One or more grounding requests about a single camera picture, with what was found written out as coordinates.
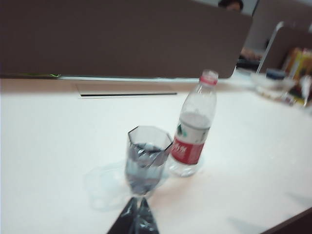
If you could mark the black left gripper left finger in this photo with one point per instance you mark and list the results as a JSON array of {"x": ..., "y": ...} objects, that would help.
[{"x": 126, "y": 219}]

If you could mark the brown neighbouring divider panel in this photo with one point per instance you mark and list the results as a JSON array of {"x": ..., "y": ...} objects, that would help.
[{"x": 292, "y": 36}]

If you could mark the dark blue lidded jar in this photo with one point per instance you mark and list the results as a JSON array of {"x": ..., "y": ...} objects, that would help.
[{"x": 275, "y": 73}]

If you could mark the brown desk divider panel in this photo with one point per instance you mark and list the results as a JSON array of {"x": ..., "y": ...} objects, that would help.
[{"x": 122, "y": 39}]

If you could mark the clear red-label water bottle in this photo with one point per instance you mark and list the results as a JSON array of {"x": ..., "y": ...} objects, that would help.
[{"x": 192, "y": 136}]

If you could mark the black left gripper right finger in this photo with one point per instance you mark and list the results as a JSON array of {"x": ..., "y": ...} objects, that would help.
[{"x": 147, "y": 219}]

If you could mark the dark-haired person head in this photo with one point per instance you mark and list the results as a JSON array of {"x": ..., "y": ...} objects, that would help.
[{"x": 230, "y": 5}]

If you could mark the grey transparent faceted mug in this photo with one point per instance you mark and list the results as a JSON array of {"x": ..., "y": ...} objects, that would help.
[{"x": 145, "y": 156}]

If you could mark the green flat package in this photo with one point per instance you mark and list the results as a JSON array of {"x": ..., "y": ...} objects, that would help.
[{"x": 54, "y": 75}]

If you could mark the yellow printed box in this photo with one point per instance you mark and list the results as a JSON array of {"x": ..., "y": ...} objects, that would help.
[{"x": 299, "y": 63}]

